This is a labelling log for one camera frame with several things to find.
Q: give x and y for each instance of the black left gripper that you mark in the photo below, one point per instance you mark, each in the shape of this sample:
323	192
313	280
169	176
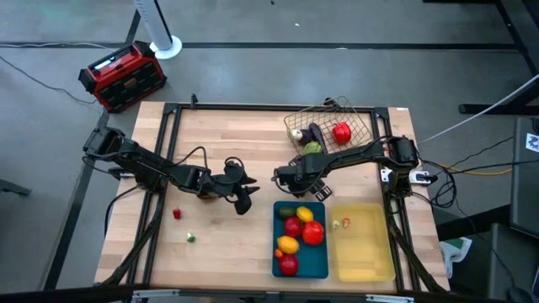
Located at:
223	185

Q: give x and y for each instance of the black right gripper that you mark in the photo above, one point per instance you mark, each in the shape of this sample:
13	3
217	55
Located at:
295	174

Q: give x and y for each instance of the light green ribbed vegetable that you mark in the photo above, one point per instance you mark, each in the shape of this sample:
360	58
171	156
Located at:
311	148

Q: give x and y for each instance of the green toy avocado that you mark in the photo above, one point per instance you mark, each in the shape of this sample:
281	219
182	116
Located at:
287	211

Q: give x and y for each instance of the dark purple round vegetable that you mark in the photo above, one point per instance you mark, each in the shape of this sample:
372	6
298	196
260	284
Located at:
306	136

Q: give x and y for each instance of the white toy garlic bulb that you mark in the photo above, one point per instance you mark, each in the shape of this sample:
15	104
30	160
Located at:
297	134

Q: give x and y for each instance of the purple eggplant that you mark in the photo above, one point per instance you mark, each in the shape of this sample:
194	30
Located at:
318	132

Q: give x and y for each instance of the red toy bell pepper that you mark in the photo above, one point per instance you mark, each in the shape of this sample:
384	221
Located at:
342	133

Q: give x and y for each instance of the small pale toy vegetable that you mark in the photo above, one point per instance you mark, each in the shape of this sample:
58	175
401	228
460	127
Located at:
335	224

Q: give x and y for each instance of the orange yellow toy lemon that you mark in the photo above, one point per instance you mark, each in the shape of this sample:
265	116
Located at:
288	244

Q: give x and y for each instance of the small orange toy tangerine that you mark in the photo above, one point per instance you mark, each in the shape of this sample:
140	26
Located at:
278	253

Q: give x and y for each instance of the red apple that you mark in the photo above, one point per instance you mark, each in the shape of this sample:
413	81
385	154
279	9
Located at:
289	265

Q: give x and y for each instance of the yellow plastic tray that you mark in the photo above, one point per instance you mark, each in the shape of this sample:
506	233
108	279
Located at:
362	248

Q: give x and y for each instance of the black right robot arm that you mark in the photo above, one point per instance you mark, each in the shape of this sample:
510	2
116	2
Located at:
362	153

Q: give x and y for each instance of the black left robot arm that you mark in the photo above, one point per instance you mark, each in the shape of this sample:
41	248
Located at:
143	162

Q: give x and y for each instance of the small red toy vegetable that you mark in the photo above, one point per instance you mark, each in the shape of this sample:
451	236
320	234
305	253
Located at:
177	214

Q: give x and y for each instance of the small green white vegetable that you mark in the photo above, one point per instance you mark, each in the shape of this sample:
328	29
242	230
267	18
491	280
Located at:
191	237

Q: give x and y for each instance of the teal plastic tray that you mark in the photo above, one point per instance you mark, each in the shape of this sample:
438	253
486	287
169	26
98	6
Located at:
313	265

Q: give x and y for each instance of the red black power station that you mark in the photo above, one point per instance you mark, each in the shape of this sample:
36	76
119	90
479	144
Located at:
122	78

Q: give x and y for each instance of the white green bag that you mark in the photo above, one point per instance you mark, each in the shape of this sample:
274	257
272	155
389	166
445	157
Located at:
455	252

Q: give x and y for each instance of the white tower fan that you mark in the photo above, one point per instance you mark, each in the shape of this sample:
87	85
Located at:
158	25

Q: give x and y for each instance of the black cabinet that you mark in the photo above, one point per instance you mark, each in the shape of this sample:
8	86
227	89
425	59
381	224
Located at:
524	177

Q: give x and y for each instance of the black stand foot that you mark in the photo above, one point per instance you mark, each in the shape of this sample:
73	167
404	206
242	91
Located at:
14	188

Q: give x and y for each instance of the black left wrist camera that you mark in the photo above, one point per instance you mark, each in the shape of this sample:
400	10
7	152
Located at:
243	204

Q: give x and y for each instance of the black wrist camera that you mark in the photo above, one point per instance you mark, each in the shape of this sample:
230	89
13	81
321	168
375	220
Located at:
243	204
322	191

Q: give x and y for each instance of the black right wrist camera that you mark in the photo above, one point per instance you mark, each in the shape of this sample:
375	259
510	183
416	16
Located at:
322	191

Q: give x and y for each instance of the black aluminium table frame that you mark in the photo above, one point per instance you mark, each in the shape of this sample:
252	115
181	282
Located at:
269	107

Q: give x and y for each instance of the black desk frame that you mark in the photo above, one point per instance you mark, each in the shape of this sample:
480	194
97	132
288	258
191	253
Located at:
497	108

